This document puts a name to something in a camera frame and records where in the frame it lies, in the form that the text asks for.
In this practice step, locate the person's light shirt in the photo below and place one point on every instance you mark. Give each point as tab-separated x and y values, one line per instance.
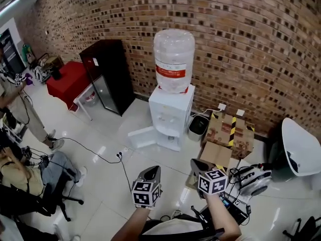
173	228

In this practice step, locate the white helmet device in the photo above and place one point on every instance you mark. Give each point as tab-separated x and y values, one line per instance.
258	182

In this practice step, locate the white wall socket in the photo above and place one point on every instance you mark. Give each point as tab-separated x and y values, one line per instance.
240	112
222	107

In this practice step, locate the person's right forearm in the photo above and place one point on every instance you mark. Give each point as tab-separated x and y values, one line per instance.
220	217

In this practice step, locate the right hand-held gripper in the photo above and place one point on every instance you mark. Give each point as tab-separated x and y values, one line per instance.
213	183

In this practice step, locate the white water dispenser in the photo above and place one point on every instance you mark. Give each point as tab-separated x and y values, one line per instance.
170	102

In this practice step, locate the dark lidded jug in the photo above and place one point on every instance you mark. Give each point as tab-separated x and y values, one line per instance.
56	73

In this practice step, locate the tube ceiling light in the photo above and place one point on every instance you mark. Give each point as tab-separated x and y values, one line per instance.
10	5

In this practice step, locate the black glass-door fridge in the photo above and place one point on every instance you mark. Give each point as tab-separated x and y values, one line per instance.
107	66

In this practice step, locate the dark equipment rack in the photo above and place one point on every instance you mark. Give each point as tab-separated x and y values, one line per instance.
11	51

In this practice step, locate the clear barrel with red label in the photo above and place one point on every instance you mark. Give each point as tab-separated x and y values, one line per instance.
91	99

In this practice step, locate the white trash bin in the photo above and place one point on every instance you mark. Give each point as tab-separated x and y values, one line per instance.
198	128

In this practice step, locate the large clear water bottle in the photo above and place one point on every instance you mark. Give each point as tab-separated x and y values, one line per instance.
174	56

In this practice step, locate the plain cardboard box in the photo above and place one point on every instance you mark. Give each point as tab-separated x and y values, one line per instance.
215	152

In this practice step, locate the person's left forearm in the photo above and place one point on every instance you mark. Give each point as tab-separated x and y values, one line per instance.
133	225

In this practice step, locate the white power strip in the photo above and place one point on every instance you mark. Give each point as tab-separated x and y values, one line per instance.
126	149

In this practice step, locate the red-capped dispenser tap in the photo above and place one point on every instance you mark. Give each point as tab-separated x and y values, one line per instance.
161	119

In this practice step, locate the table with red cloth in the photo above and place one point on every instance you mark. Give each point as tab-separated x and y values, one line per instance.
67	81

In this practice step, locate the printed cardboard box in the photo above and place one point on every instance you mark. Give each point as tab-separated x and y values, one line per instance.
220	132

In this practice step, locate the white drip tray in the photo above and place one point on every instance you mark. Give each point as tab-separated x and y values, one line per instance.
166	130

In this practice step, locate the black office chair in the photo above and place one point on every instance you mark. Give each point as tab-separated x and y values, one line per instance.
311	228
62	202

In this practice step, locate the white shell armchair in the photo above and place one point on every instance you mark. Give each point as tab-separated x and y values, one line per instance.
301	144

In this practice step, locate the black device blue screen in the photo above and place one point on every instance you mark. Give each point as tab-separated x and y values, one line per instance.
235	210

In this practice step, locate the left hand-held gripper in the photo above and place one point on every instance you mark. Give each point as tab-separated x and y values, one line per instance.
145	194

